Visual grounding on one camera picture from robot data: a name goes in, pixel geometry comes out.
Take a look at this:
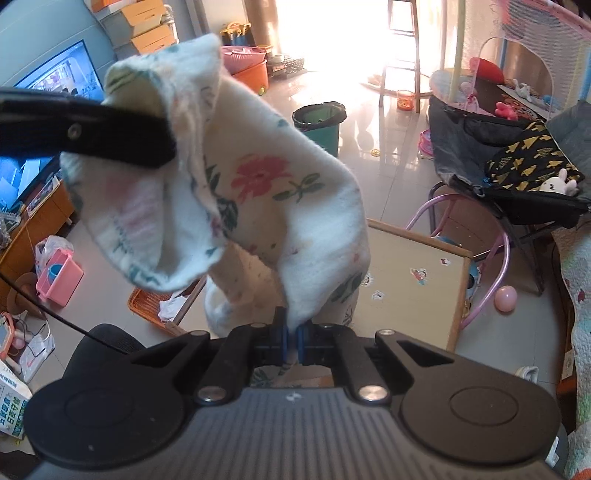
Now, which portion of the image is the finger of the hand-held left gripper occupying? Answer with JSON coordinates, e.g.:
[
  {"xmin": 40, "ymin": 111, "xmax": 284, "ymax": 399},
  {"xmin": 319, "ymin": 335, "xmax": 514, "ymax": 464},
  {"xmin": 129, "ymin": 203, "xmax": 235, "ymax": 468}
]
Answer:
[{"xmin": 0, "ymin": 87, "xmax": 178, "ymax": 170}]

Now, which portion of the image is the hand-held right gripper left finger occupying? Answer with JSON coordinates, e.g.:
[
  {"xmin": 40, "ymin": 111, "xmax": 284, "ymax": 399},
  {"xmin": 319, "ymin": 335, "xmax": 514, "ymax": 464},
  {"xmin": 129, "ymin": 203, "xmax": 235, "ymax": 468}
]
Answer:
[{"xmin": 130, "ymin": 307, "xmax": 293, "ymax": 406}]

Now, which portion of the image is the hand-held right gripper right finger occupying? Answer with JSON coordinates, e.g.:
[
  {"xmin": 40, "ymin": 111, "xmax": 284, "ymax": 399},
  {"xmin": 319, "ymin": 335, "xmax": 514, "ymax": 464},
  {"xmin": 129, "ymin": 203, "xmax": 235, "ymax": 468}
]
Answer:
[{"xmin": 295, "ymin": 323, "xmax": 458, "ymax": 404}]

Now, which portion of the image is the white floral baby garment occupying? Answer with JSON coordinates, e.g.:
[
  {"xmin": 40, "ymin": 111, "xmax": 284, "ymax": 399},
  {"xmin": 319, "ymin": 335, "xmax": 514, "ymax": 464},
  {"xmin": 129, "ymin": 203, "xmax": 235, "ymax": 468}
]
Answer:
[{"xmin": 59, "ymin": 33, "xmax": 371, "ymax": 370}]

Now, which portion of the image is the television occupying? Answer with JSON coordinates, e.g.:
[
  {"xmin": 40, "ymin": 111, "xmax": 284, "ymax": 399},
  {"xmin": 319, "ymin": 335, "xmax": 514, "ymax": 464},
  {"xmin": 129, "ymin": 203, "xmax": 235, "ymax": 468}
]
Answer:
[{"xmin": 0, "ymin": 39, "xmax": 106, "ymax": 210}]

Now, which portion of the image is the cardboard box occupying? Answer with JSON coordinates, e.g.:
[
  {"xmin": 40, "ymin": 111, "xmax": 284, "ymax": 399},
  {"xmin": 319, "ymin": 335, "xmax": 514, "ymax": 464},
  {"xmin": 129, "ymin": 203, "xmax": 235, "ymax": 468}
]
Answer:
[
  {"xmin": 122, "ymin": 0, "xmax": 167, "ymax": 26},
  {"xmin": 130, "ymin": 24, "xmax": 177, "ymax": 56}
]

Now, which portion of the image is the low wooden table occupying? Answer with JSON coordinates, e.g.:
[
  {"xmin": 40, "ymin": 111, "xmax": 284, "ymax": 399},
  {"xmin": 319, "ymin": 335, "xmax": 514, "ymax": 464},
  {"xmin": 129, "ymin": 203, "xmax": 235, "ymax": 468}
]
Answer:
[{"xmin": 174, "ymin": 219, "xmax": 474, "ymax": 386}]

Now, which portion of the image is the crumpled clear plastic bag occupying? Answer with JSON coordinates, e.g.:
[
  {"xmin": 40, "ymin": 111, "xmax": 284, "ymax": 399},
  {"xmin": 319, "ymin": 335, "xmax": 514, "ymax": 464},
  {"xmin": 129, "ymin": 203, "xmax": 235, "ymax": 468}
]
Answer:
[{"xmin": 34, "ymin": 235, "xmax": 75, "ymax": 278}]

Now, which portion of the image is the orange wicker basket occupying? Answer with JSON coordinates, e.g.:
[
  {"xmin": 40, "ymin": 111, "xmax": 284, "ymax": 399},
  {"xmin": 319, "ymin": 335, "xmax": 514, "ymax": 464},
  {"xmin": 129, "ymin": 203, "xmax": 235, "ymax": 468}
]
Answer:
[{"xmin": 128, "ymin": 277, "xmax": 206, "ymax": 335}]

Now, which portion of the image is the pink plastic box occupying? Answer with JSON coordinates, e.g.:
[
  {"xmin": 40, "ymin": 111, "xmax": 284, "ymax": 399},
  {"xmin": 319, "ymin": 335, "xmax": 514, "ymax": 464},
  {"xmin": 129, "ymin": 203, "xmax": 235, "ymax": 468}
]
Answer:
[{"xmin": 36, "ymin": 248, "xmax": 85, "ymax": 308}]

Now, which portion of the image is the pink plastic basket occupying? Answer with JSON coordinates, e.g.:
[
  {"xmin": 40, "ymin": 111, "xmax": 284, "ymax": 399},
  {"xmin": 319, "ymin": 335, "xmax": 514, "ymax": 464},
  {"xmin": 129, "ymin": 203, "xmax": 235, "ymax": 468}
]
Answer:
[{"xmin": 221, "ymin": 45, "xmax": 269, "ymax": 75}]

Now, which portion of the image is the orange plastic tub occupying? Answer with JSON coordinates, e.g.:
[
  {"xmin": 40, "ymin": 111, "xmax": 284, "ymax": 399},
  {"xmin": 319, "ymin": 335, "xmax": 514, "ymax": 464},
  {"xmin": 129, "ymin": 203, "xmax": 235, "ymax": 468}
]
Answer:
[{"xmin": 229, "ymin": 60, "xmax": 269, "ymax": 96}]

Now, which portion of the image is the yellow toy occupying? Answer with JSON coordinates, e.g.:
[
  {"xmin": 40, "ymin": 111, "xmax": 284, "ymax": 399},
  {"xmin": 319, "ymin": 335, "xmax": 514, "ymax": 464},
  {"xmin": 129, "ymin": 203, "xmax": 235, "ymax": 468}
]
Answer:
[{"xmin": 219, "ymin": 21, "xmax": 252, "ymax": 47}]

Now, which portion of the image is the blue patterned toy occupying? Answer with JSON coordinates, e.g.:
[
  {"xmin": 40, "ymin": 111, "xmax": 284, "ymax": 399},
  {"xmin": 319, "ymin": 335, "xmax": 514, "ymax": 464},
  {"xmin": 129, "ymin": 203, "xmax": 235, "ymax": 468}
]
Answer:
[{"xmin": 464, "ymin": 263, "xmax": 483, "ymax": 315}]

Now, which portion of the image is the pink ball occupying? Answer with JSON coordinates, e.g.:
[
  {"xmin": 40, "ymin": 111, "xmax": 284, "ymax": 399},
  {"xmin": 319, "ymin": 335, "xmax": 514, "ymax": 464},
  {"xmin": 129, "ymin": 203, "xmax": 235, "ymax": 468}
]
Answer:
[{"xmin": 494, "ymin": 285, "xmax": 517, "ymax": 312}]

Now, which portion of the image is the green trash bin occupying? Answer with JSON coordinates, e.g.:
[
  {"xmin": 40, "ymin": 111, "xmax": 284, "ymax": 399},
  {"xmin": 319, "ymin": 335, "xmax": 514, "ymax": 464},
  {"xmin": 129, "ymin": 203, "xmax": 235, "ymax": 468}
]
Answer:
[{"xmin": 292, "ymin": 102, "xmax": 347, "ymax": 158}]

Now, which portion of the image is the dark grey baby bouncer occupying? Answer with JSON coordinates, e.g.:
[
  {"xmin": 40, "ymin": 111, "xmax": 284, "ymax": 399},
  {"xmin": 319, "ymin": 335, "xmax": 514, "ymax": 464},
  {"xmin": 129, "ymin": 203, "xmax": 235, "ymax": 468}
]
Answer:
[{"xmin": 427, "ymin": 92, "xmax": 591, "ymax": 296}]

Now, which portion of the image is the green white carton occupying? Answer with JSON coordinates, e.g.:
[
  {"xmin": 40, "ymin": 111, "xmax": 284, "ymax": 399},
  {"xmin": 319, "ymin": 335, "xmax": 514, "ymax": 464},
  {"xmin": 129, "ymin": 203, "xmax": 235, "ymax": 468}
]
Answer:
[{"xmin": 0, "ymin": 360, "xmax": 33, "ymax": 441}]

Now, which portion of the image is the black gold-print cushion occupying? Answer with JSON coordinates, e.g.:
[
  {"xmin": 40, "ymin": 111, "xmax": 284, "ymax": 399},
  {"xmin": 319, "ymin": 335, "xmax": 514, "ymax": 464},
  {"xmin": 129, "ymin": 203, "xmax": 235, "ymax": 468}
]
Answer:
[{"xmin": 485, "ymin": 121, "xmax": 583, "ymax": 192}]

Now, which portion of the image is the wooden stool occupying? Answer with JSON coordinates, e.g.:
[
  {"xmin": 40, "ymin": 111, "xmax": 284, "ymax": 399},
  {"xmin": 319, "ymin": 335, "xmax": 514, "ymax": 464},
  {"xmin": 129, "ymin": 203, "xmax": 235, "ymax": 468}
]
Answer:
[{"xmin": 379, "ymin": 0, "xmax": 423, "ymax": 114}]

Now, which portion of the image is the white bunny plush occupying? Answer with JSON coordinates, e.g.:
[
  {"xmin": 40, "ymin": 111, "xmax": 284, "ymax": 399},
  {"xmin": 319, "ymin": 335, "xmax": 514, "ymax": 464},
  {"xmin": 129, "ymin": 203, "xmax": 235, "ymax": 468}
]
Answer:
[{"xmin": 539, "ymin": 168, "xmax": 580, "ymax": 195}]

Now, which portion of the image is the red toy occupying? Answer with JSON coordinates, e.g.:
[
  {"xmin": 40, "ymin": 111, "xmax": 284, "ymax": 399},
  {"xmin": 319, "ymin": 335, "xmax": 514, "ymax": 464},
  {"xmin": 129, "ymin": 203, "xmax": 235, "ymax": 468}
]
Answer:
[{"xmin": 470, "ymin": 58, "xmax": 506, "ymax": 84}]

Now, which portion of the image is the grey quilted seat pad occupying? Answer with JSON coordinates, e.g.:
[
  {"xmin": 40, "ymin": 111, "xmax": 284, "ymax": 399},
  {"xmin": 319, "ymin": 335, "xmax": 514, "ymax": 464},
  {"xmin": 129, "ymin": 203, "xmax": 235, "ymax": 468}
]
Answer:
[{"xmin": 547, "ymin": 99, "xmax": 591, "ymax": 153}]

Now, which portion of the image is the pink-rimmed mesh playpen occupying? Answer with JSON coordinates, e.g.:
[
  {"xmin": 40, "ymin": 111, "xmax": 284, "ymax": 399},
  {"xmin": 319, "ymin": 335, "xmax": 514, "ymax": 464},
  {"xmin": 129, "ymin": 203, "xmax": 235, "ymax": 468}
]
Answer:
[{"xmin": 429, "ymin": 0, "xmax": 591, "ymax": 121}]

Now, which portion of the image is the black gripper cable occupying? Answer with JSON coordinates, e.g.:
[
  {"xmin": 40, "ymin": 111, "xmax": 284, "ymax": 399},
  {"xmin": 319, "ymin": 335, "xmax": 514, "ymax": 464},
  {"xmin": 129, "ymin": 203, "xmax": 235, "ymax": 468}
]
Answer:
[{"xmin": 0, "ymin": 272, "xmax": 131, "ymax": 357}]

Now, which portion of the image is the black wire rack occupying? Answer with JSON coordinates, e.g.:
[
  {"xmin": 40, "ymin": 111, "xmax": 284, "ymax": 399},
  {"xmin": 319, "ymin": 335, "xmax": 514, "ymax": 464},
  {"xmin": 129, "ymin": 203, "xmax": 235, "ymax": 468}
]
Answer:
[{"xmin": 268, "ymin": 55, "xmax": 306, "ymax": 77}]

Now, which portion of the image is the pink metal chair frame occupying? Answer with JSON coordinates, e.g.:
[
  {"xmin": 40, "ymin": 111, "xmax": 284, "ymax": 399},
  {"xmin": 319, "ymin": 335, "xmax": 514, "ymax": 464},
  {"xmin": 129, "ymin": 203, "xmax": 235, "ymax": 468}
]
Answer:
[{"xmin": 405, "ymin": 193, "xmax": 512, "ymax": 330}]

